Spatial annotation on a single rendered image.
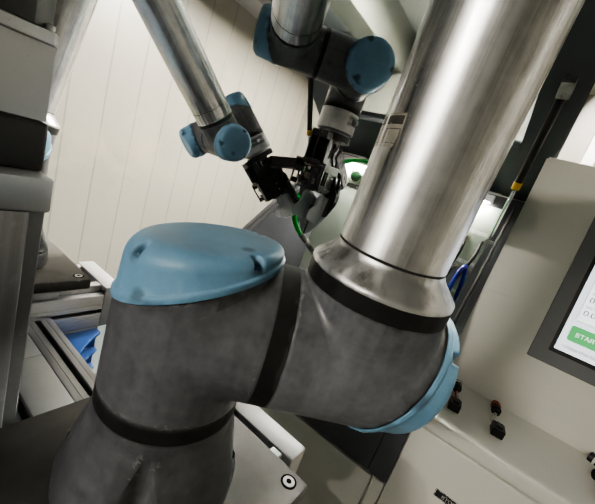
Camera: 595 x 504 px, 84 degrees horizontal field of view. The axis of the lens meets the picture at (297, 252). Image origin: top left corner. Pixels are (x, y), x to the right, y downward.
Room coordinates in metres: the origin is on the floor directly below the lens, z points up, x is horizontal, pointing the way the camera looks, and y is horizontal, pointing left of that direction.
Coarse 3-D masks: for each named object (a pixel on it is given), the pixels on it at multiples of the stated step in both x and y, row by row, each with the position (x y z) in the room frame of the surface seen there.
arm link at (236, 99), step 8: (232, 96) 0.84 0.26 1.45; (240, 96) 0.86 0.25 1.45; (232, 104) 0.84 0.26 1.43; (240, 104) 0.85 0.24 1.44; (248, 104) 0.87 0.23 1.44; (232, 112) 0.84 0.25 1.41; (240, 112) 0.85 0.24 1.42; (248, 112) 0.86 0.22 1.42; (240, 120) 0.85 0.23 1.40; (248, 120) 0.85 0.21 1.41; (256, 120) 0.88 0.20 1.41; (248, 128) 0.85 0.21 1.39; (256, 128) 0.86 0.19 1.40
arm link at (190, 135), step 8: (184, 128) 0.79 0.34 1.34; (192, 128) 0.79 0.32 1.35; (184, 136) 0.78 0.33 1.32; (192, 136) 0.78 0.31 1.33; (200, 136) 0.76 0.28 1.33; (184, 144) 0.81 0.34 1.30; (192, 144) 0.78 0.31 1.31; (200, 144) 0.77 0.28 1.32; (192, 152) 0.79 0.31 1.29; (200, 152) 0.80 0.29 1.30
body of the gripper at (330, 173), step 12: (312, 132) 0.67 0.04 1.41; (324, 132) 0.66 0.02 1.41; (312, 144) 0.68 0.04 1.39; (324, 144) 0.68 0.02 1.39; (336, 144) 0.70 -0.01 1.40; (348, 144) 0.70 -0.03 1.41; (300, 156) 0.68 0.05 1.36; (312, 156) 0.66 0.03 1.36; (324, 156) 0.67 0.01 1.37; (300, 168) 0.70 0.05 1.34; (312, 168) 0.66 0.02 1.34; (324, 168) 0.65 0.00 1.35; (336, 168) 0.72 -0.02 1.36; (300, 180) 0.69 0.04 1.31; (312, 180) 0.66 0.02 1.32; (324, 180) 0.67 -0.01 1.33; (336, 180) 0.70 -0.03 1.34; (324, 192) 0.68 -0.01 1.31
